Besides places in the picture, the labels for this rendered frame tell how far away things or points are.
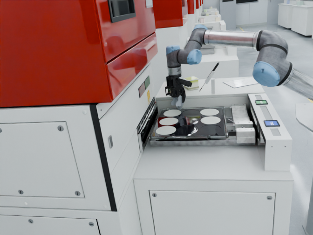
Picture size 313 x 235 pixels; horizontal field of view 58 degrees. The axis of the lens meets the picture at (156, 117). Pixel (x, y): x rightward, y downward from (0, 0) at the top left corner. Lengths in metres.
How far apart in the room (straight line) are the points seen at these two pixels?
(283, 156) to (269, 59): 0.41
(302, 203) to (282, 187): 1.24
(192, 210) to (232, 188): 0.20
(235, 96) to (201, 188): 0.66
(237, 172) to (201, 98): 0.60
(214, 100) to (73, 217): 0.97
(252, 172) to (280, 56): 0.50
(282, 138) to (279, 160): 0.09
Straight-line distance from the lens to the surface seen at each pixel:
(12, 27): 0.92
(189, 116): 1.51
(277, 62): 1.29
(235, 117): 1.54
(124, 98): 1.11
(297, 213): 2.33
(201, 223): 1.29
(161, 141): 1.39
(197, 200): 1.21
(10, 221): 1.31
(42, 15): 0.87
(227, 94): 1.64
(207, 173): 1.18
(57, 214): 1.17
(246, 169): 1.22
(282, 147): 1.17
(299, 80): 1.35
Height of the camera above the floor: 1.48
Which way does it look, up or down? 22 degrees down
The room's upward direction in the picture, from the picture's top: 7 degrees counter-clockwise
